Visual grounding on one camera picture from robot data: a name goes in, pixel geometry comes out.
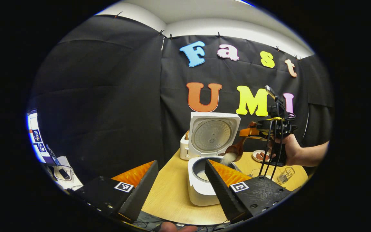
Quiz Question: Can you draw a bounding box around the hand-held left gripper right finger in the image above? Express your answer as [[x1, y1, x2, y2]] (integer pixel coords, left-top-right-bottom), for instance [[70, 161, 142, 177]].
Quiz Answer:
[[204, 159, 292, 224]]

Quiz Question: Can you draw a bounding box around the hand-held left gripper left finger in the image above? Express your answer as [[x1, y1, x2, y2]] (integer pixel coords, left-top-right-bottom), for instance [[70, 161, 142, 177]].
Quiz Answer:
[[68, 160, 159, 223]]

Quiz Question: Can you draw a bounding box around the white rice cooker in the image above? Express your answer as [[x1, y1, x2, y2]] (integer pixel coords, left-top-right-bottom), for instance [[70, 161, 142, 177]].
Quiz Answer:
[[187, 112, 241, 207]]

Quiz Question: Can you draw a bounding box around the brown wooden spoon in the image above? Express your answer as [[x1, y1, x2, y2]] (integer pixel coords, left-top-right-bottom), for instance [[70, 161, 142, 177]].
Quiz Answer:
[[224, 121, 259, 165]]

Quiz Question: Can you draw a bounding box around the white round plate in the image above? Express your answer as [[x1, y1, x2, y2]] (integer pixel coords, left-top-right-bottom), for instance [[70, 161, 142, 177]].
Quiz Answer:
[[252, 150, 273, 163]]

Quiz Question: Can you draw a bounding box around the white toaster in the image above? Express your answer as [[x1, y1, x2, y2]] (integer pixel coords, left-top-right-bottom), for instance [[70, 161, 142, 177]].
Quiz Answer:
[[180, 131, 193, 161]]

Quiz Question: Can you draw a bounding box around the black backdrop cloth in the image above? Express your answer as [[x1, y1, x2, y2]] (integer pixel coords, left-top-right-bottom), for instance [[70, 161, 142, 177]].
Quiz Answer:
[[28, 14, 335, 181]]

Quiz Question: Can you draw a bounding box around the black cable bundle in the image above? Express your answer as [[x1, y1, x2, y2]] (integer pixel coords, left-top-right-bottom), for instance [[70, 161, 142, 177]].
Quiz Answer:
[[258, 119, 286, 181]]

